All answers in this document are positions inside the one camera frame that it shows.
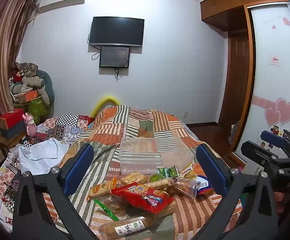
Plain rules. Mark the person's right hand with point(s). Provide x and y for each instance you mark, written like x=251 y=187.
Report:
x=279 y=201

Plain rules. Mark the green jelly cup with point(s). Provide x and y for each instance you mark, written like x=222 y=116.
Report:
x=156 y=178

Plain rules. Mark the orange cardboard box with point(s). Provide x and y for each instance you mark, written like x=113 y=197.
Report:
x=27 y=96

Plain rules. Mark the wooden overhead cabinet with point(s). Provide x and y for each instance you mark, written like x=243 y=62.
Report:
x=225 y=2

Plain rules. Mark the grey round cushion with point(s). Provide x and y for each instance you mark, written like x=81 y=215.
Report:
x=49 y=87

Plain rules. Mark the white suitcase with stickers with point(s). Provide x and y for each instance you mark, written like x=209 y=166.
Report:
x=276 y=130

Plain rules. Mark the striped orange patchwork blanket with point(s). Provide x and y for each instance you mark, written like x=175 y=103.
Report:
x=125 y=125

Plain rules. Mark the camouflage cloth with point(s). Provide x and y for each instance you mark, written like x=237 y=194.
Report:
x=27 y=70

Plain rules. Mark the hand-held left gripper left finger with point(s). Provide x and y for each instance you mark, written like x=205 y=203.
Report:
x=78 y=166

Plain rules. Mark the striped brown curtain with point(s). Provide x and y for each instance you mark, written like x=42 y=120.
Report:
x=2 y=67

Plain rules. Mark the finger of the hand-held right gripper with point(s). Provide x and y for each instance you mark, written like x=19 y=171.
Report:
x=273 y=138
x=256 y=151

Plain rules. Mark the red and white sticker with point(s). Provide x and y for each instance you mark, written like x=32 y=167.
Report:
x=275 y=60

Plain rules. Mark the blue and white snack packet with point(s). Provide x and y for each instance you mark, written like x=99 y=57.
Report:
x=203 y=185

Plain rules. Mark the grey purple bag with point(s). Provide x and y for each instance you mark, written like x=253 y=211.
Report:
x=234 y=137

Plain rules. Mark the small yellow red packet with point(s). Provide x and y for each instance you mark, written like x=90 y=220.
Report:
x=187 y=172

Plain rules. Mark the red box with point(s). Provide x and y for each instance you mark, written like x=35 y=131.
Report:
x=11 y=118

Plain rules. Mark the checkered patchwork quilt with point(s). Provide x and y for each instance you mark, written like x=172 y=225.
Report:
x=60 y=127

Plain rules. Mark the dark grey box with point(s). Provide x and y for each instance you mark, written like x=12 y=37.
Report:
x=11 y=133

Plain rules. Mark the green pea packet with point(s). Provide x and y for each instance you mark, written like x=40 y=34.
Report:
x=168 y=172

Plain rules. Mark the white heart-print wardrobe door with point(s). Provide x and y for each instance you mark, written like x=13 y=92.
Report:
x=272 y=87

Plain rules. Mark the clear wrapped brown pastry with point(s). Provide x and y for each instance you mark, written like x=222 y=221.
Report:
x=183 y=190

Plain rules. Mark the orange cracker packet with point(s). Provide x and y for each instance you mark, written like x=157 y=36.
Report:
x=100 y=190

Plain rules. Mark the clear plastic container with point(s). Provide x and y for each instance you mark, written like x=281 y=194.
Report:
x=145 y=155

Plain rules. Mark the yellow hoop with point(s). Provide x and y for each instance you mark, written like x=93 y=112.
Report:
x=105 y=100

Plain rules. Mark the wall-mounted black television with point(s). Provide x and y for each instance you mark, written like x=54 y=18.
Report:
x=116 y=31

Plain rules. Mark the red snack packet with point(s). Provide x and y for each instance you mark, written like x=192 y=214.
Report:
x=145 y=197

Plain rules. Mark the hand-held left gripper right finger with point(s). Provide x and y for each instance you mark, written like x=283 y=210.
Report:
x=211 y=166

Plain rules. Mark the white cloth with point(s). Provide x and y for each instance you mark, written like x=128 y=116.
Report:
x=42 y=155

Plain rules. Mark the green-sealed clear pastry bag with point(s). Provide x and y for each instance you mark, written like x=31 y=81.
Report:
x=116 y=206

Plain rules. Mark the small black wall monitor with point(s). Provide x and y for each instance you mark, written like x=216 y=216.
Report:
x=115 y=57

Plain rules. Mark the grey plush toy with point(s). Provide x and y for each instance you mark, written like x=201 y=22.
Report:
x=32 y=81

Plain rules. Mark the white wall socket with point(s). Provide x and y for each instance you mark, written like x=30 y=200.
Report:
x=185 y=114

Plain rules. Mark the biscuit roll with white label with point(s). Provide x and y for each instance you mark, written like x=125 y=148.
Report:
x=125 y=227

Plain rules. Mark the brown wooden door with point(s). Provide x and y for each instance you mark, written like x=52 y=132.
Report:
x=234 y=80

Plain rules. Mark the clear bag of golden puffs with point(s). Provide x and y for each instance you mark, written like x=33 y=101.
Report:
x=132 y=178

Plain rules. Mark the pink toy figure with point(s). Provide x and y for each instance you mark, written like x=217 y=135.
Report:
x=30 y=127

